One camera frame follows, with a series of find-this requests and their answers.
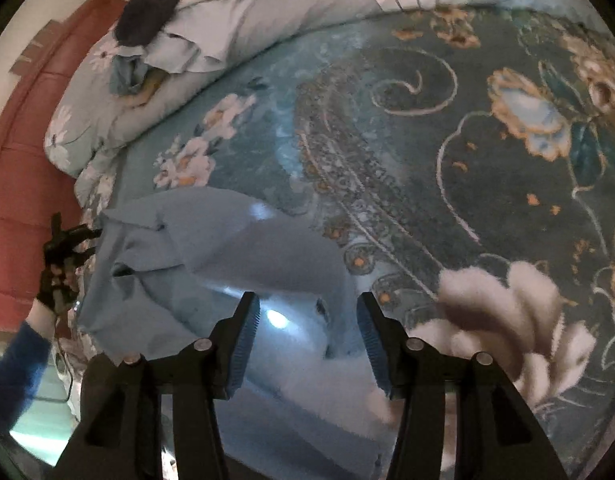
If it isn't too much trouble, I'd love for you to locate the blue-grey garment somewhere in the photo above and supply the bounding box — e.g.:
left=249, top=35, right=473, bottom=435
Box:
left=78, top=188, right=390, bottom=479

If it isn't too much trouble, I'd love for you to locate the blue sleeved forearm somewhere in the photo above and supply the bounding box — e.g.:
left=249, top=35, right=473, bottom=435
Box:
left=0, top=298, right=57, bottom=434

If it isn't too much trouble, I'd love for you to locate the person's left hand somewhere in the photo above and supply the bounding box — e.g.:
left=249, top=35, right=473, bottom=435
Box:
left=35, top=266, right=79, bottom=316

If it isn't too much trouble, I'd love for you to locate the red wooden headboard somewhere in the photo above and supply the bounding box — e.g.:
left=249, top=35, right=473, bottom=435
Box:
left=0, top=0, right=124, bottom=333

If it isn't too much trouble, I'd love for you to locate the light blue floral duvet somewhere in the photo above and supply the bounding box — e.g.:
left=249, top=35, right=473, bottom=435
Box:
left=45, top=0, right=607, bottom=204

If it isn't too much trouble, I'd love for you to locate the black and white garment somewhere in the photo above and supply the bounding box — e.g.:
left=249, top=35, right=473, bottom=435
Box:
left=114, top=0, right=257, bottom=74

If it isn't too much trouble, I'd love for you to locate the dark floral bed blanket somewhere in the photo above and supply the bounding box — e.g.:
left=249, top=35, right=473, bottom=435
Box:
left=88, top=9, right=615, bottom=479

